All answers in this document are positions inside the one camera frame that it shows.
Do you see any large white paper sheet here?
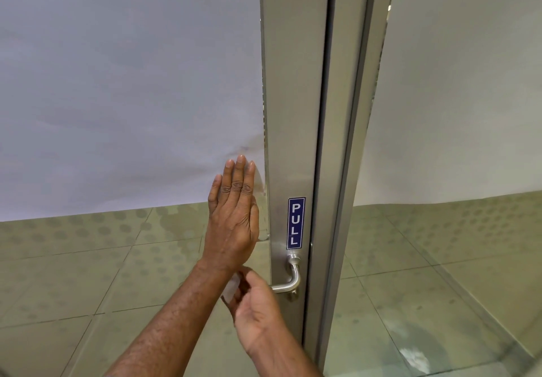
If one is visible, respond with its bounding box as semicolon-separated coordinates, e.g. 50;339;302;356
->
0;0;268;223
351;0;542;208

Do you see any aluminium framed glass door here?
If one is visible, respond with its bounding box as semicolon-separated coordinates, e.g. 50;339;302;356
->
0;0;340;377

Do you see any silver lever door handle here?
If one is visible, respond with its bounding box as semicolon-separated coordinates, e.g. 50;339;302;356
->
270;253;301;295

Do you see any glass side panel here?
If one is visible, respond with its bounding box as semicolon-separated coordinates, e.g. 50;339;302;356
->
324;0;542;377

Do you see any person's right hand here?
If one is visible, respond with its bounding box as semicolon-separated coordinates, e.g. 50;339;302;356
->
220;266;306;358

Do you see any person's right forearm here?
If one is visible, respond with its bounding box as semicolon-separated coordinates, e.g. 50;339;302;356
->
246;334;326;377

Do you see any blue door sign sticker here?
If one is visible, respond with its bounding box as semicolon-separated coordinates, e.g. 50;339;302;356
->
287;197;307;251

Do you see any aluminium door frame post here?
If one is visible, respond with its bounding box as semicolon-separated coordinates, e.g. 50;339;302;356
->
315;0;399;371

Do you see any person's left hand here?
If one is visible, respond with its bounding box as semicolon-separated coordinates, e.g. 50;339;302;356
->
207;154;260;272

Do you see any small white tape piece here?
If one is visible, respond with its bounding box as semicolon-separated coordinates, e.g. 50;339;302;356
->
222;272;243;306

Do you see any person's left forearm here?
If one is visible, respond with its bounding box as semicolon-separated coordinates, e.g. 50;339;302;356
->
103;258;238;377

